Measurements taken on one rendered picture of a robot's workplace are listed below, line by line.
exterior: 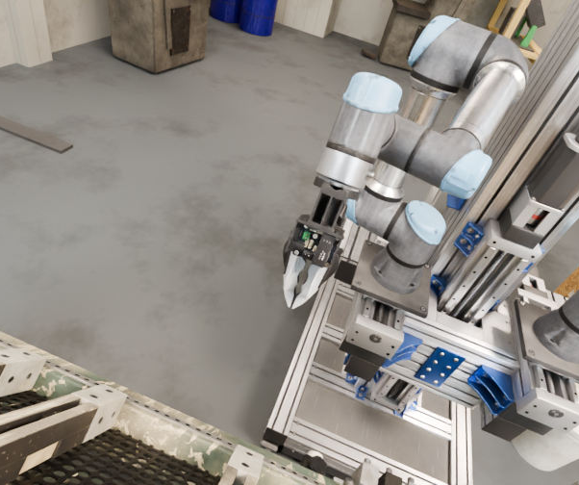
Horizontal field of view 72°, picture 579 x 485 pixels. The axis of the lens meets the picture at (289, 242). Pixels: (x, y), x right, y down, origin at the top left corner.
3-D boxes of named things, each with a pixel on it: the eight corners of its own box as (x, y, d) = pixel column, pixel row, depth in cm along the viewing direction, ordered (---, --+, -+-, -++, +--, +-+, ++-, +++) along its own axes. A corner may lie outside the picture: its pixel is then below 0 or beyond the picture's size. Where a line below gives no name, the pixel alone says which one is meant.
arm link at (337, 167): (327, 148, 62) (376, 166, 61) (316, 176, 63) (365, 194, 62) (322, 145, 55) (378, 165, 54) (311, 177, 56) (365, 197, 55)
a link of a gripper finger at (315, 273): (285, 317, 60) (307, 262, 58) (291, 304, 66) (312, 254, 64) (304, 325, 60) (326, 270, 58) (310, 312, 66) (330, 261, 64)
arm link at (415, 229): (421, 272, 106) (445, 235, 97) (376, 247, 110) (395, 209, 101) (433, 250, 115) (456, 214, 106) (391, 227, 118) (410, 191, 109)
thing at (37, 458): (51, 458, 64) (60, 439, 65) (16, 476, 56) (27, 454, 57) (35, 450, 64) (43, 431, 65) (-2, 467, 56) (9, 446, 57)
